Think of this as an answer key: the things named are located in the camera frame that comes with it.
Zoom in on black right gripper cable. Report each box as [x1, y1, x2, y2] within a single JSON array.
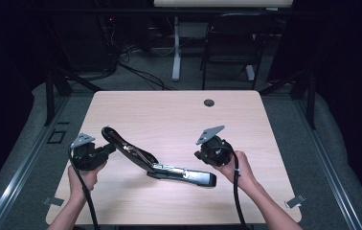
[[218, 145, 250, 230]]

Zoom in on metal floor rail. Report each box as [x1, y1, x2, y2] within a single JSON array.
[[293, 99, 362, 230], [0, 95, 72, 230]]

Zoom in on person's right hand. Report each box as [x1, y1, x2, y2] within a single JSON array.
[[215, 149, 258, 194]]

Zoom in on black chair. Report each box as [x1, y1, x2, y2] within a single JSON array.
[[200, 12, 275, 91]]

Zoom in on person's left hand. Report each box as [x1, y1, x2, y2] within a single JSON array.
[[67, 160, 107, 203]]

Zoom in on black metal stand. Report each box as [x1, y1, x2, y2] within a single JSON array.
[[259, 68, 318, 130], [43, 65, 104, 127]]

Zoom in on black floor cables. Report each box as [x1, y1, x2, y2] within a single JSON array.
[[117, 47, 175, 92]]

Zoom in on black stapler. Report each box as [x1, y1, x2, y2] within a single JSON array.
[[101, 126, 217, 189]]

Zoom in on white desk top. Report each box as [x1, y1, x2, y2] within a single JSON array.
[[153, 0, 295, 9]]

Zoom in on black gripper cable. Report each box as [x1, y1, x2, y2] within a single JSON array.
[[218, 145, 250, 230], [67, 145, 101, 230]]

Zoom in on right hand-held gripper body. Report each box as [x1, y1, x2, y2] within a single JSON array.
[[194, 125, 235, 168]]

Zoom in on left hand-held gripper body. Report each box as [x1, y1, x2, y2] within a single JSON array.
[[68, 132, 107, 172]]

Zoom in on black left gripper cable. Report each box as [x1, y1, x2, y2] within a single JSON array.
[[67, 145, 101, 230]]

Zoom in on grey tape piece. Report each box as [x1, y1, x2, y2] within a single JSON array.
[[283, 193, 307, 209], [42, 195, 65, 207]]

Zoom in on white desk leg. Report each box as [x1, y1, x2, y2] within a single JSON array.
[[171, 15, 183, 82]]

